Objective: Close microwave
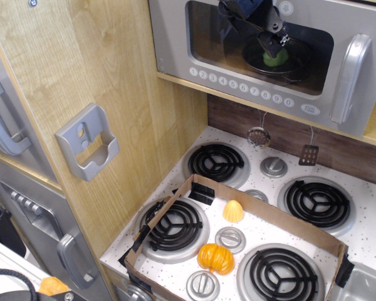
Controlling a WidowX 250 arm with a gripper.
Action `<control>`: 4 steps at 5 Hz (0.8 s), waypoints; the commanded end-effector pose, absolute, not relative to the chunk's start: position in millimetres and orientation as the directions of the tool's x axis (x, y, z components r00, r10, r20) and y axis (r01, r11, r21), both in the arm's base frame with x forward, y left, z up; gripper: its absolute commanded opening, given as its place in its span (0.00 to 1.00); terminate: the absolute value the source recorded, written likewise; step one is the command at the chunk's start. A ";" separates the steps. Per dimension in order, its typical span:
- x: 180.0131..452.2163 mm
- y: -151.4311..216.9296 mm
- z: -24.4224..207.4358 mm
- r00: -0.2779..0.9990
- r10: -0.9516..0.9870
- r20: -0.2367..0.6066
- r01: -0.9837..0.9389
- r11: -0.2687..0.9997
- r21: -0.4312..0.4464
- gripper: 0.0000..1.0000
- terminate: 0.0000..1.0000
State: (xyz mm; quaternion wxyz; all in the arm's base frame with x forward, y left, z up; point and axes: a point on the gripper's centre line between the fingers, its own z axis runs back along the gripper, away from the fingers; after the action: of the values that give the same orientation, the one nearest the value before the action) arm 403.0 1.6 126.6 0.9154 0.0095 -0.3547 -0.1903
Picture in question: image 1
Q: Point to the blue padded gripper finger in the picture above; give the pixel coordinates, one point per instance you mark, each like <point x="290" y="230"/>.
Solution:
<point x="245" y="8"/>

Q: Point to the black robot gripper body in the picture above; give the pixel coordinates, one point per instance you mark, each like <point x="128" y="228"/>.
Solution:
<point x="265" y="18"/>

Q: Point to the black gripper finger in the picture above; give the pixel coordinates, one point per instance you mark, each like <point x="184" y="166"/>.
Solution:
<point x="272" y="43"/>

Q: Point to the silver toy microwave door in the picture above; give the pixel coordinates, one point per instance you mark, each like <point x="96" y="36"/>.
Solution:
<point x="194" y="43"/>

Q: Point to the green toy vegetable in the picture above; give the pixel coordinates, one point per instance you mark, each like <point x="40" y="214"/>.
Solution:
<point x="279" y="60"/>

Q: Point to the stainless steel pot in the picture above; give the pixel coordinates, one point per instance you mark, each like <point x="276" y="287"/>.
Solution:
<point x="293" y="70"/>

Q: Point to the round hanging strainer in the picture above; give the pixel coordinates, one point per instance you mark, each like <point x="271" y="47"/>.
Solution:
<point x="258" y="137"/>

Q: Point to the hanging toy spatula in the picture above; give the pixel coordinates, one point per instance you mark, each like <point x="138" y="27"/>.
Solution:
<point x="309" y="155"/>

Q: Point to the back silver stove knob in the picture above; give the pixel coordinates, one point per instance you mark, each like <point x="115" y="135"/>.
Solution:
<point x="274" y="167"/>

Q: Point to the silver stove knob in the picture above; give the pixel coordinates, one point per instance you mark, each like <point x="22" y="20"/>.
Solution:
<point x="231" y="238"/>
<point x="203" y="286"/>
<point x="274" y="167"/>

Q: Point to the back left black burner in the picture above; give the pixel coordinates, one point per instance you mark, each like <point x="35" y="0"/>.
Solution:
<point x="218" y="161"/>

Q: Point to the black burner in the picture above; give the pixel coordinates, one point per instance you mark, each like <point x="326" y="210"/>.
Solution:
<point x="320" y="202"/>
<point x="279" y="272"/>
<point x="179" y="235"/>
<point x="218" y="161"/>

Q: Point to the small middle silver knob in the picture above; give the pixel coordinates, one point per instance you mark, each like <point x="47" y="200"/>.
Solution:
<point x="258" y="195"/>

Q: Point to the back right black burner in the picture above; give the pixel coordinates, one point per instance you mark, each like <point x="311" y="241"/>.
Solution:
<point x="320" y="202"/>

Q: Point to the centre silver stove knob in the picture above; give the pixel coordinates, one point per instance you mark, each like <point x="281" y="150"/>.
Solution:
<point x="231" y="238"/>

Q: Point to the front left black burner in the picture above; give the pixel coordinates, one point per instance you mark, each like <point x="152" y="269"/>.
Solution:
<point x="179" y="235"/>

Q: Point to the orange toy pumpkin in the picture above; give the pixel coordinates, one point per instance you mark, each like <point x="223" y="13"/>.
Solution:
<point x="216" y="258"/>

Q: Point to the front right black burner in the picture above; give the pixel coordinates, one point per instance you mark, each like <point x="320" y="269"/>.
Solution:
<point x="279" y="272"/>

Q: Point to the front silver stove knob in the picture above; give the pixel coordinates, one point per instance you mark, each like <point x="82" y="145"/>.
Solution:
<point x="203" y="286"/>

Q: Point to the silver toy sink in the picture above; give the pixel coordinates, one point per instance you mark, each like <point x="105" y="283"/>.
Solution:
<point x="354" y="282"/>

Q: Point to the brown cardboard barrier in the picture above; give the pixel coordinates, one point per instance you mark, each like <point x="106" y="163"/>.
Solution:
<point x="262" y="224"/>

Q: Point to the silver oven knob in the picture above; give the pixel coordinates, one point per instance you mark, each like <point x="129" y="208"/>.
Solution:
<point x="137" y="294"/>

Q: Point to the grey water dispenser panel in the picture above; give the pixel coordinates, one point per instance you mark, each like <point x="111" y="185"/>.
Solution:
<point x="38" y="216"/>

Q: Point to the black device at left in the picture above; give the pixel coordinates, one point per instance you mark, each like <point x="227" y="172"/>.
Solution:
<point x="9" y="236"/>

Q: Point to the orange toy at bottom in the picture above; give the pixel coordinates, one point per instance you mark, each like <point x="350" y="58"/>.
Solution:
<point x="52" y="286"/>

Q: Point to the grey wall phone holder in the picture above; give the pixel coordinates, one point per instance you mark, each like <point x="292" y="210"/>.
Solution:
<point x="87" y="142"/>

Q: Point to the lower grey fridge handle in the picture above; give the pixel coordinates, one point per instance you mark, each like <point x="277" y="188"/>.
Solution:
<point x="64" y="251"/>

